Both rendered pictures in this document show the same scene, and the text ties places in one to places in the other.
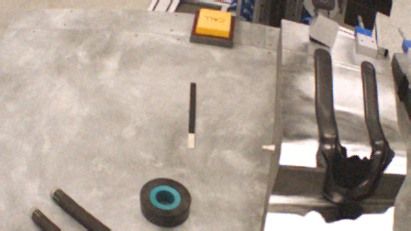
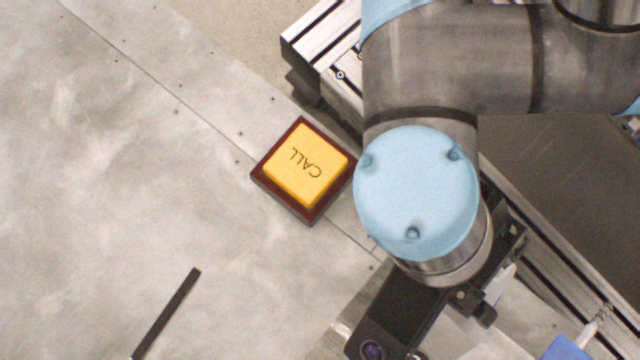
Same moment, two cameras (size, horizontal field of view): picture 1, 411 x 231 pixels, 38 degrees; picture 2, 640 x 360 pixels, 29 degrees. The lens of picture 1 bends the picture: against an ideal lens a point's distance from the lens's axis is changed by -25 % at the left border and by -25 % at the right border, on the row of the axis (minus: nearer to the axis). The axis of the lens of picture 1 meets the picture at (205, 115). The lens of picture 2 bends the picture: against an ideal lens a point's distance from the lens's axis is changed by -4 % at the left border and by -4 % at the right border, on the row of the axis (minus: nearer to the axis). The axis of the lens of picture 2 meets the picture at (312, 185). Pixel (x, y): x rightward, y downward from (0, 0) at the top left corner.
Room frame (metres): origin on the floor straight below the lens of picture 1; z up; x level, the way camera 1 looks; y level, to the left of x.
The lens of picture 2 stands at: (0.77, -0.24, 2.04)
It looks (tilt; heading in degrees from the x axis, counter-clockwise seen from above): 74 degrees down; 42
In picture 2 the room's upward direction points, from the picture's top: 3 degrees counter-clockwise
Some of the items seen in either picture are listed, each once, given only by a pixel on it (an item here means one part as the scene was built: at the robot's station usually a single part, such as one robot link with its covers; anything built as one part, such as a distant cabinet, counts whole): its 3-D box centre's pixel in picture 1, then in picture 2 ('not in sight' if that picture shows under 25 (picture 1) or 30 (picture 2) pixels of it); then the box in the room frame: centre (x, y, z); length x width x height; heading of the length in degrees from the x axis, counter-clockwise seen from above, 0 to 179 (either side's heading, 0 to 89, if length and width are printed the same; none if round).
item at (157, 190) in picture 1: (164, 203); not in sight; (0.63, 0.04, 0.82); 0.08 x 0.08 x 0.04
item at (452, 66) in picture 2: not in sight; (442, 56); (1.07, -0.10, 1.24); 0.11 x 0.11 x 0.08; 40
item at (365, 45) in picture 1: (362, 35); (569, 357); (1.04, -0.31, 0.89); 0.13 x 0.05 x 0.05; 0
